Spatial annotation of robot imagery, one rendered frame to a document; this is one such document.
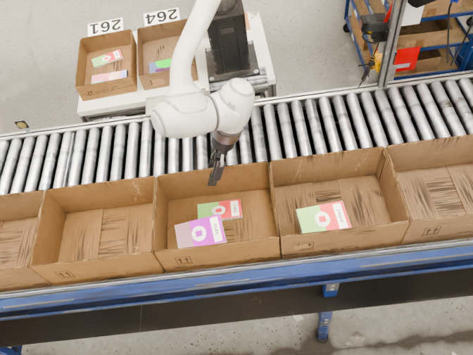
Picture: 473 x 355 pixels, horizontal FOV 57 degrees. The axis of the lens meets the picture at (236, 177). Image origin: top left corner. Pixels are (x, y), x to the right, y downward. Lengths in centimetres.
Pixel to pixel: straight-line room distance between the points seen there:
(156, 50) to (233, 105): 133
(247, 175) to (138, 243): 46
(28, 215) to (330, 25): 275
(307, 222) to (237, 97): 51
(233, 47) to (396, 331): 158
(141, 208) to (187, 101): 63
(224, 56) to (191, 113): 104
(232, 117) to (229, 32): 93
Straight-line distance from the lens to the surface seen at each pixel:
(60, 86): 376
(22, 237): 180
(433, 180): 170
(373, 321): 236
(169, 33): 253
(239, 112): 121
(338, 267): 145
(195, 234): 147
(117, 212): 169
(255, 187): 160
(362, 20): 196
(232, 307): 171
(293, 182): 161
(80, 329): 186
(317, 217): 147
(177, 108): 115
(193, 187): 158
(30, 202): 174
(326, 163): 155
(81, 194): 165
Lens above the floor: 224
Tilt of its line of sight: 55 degrees down
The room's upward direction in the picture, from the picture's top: 11 degrees counter-clockwise
